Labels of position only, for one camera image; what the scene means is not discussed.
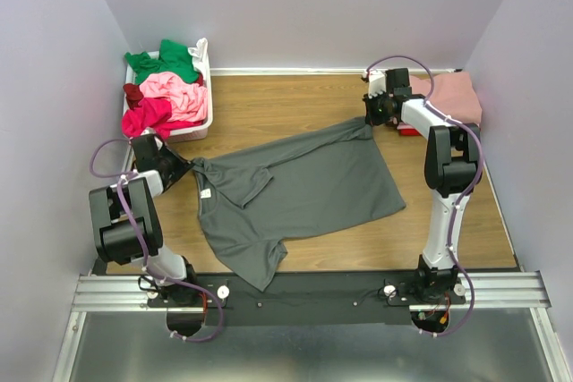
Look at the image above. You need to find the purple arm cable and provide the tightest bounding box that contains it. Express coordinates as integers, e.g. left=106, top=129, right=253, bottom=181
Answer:
left=90, top=138, right=156, bottom=276
left=365, top=55, right=485, bottom=267

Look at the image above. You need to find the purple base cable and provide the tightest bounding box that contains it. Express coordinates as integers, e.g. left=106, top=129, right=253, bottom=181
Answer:
left=418, top=270, right=476, bottom=338
left=166, top=278, right=226, bottom=344

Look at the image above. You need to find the white laundry basket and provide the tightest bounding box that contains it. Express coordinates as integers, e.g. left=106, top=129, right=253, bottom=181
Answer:
left=123, top=50, right=214, bottom=142

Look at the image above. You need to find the dark red crumpled shirt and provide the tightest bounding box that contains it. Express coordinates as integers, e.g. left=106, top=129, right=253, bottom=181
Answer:
left=123, top=83, right=144, bottom=110

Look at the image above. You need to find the pink crumpled shirt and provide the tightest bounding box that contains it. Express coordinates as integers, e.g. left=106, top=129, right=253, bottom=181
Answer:
left=139, top=72, right=209, bottom=123

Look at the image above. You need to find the dusty pink folded shirt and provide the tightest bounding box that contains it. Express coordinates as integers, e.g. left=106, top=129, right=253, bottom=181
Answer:
left=409, top=72, right=482, bottom=125

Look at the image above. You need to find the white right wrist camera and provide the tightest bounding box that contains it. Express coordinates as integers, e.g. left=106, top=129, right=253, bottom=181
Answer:
left=362, top=69, right=386, bottom=98

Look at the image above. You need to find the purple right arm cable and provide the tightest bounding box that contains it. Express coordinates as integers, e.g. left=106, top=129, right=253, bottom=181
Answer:
left=365, top=55, right=485, bottom=267

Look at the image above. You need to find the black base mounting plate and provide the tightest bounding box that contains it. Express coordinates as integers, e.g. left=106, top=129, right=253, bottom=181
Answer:
left=147, top=270, right=466, bottom=327

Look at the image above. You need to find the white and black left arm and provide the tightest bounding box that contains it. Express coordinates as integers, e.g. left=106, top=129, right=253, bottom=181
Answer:
left=89, top=131, right=204, bottom=307

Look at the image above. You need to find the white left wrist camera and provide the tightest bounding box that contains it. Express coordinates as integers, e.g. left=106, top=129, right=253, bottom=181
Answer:
left=140, top=128, right=163, bottom=140

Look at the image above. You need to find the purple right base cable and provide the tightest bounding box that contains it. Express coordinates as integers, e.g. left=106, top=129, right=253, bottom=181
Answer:
left=418, top=270, right=476, bottom=338

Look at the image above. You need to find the red folded shirt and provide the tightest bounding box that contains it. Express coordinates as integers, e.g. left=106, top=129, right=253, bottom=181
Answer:
left=398, top=129, right=420, bottom=136

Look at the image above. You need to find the white crumpled cloth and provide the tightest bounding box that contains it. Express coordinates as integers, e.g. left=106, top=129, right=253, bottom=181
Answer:
left=188, top=38, right=210, bottom=77

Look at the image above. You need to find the green crumpled shirt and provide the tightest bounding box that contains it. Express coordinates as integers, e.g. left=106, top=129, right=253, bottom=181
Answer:
left=124, top=39, right=199, bottom=84

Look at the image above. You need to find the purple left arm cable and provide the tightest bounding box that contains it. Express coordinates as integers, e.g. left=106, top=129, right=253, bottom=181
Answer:
left=90, top=138, right=156, bottom=276

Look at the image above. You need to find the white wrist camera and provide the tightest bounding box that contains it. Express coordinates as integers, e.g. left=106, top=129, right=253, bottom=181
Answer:
left=362, top=69, right=386, bottom=98
left=140, top=128, right=163, bottom=140

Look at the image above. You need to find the magenta crumpled shirt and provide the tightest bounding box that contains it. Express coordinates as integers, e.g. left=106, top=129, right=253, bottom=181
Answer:
left=121, top=98, right=172, bottom=139

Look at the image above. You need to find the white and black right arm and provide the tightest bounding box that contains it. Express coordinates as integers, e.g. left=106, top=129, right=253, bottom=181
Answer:
left=363, top=68, right=483, bottom=302

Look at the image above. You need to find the aluminium frame rail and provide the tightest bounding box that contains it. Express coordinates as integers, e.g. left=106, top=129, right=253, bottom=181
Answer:
left=72, top=276, right=149, bottom=312

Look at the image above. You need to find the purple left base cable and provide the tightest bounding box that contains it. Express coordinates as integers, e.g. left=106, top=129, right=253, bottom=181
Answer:
left=166, top=278, right=226, bottom=344

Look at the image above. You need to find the dark grey t shirt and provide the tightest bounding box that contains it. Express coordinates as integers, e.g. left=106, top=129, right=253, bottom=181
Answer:
left=192, top=117, right=406, bottom=291

